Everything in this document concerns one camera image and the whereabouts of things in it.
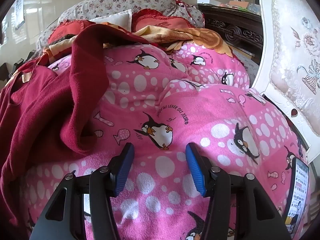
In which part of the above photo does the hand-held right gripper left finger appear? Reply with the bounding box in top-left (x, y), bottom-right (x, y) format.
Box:
top-left (29, 142), bottom-right (135, 240)

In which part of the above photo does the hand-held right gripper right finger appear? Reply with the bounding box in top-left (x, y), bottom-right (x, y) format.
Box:
top-left (185, 142), bottom-right (293, 240)

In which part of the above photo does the dark red sweater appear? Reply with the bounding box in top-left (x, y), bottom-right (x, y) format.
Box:
top-left (0, 21), bottom-right (150, 230)

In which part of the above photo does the pink penguin print blanket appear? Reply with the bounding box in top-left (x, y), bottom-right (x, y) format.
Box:
top-left (22, 42), bottom-right (313, 240)

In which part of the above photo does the black smartphone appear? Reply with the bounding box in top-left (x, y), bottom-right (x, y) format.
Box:
top-left (282, 156), bottom-right (310, 235)

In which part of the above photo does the orange scalloped blanket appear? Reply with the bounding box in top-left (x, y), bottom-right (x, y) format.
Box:
top-left (42, 26), bottom-right (233, 55)

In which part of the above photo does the dark carved wooden cabinet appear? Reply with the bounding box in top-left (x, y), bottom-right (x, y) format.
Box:
top-left (197, 4), bottom-right (264, 63)

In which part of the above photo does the white ornate upholstered chair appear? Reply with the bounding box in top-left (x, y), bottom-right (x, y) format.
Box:
top-left (250, 0), bottom-right (320, 164)

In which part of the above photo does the black stand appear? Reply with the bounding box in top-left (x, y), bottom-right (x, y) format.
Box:
top-left (0, 51), bottom-right (37, 78)

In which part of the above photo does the red ruffled cushion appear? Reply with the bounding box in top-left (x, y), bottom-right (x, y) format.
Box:
top-left (131, 9), bottom-right (198, 34)
top-left (49, 20), bottom-right (88, 44)

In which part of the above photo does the white pillow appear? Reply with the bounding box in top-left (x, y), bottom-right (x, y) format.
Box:
top-left (89, 9), bottom-right (133, 32)

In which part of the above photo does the floral print quilt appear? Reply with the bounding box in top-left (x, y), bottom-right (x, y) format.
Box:
top-left (37, 0), bottom-right (205, 50)

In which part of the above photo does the wall calendar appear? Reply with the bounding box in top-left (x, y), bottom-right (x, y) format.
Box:
top-left (11, 0), bottom-right (25, 29)

